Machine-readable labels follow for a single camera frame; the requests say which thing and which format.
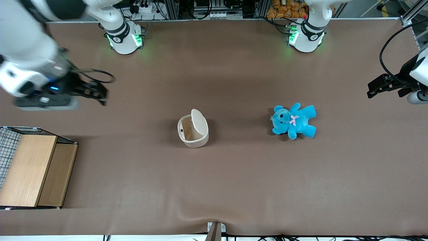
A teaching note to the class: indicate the bag of orange plush toys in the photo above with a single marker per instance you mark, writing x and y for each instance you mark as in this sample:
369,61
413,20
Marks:
286,9

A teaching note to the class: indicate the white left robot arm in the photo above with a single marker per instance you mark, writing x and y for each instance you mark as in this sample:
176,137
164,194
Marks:
309,33

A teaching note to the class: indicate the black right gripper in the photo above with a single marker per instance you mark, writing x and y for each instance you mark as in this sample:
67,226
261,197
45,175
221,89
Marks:
72,85

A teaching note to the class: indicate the white power strip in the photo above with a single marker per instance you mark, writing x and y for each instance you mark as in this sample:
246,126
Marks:
145,8

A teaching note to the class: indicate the brown table mat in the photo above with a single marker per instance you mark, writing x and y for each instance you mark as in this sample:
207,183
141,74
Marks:
214,184

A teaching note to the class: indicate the white terminal block strip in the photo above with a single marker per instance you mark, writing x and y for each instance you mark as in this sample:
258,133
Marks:
224,15

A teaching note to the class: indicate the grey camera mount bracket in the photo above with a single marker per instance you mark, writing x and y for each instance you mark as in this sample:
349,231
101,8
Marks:
214,231

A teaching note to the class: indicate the white lidded trash can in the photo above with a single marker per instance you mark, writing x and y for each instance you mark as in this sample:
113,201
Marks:
197,142

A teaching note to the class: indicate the aluminium frame post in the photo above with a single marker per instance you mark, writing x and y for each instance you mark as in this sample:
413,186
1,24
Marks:
413,13

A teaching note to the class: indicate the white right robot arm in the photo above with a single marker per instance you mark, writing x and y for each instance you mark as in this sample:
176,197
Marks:
26,40

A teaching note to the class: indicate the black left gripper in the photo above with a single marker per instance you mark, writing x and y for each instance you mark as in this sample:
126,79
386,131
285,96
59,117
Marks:
403,75

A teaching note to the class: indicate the blue teddy bear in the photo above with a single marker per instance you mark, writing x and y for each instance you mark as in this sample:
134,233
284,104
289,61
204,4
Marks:
294,121

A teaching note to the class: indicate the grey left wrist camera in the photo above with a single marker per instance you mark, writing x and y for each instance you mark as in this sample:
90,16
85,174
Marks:
418,97

